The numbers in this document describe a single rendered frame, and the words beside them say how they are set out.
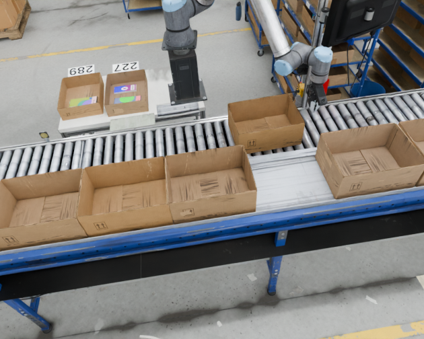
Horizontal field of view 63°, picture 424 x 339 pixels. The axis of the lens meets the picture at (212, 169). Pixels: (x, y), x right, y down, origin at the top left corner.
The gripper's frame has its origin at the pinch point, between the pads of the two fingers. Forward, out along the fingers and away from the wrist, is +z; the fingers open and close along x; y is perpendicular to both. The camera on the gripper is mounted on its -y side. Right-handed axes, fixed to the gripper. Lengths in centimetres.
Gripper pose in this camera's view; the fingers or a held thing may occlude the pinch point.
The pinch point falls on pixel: (313, 111)
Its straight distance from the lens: 209.6
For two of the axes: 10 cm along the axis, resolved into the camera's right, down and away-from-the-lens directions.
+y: -1.6, -7.3, 6.6
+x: -9.9, 1.6, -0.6
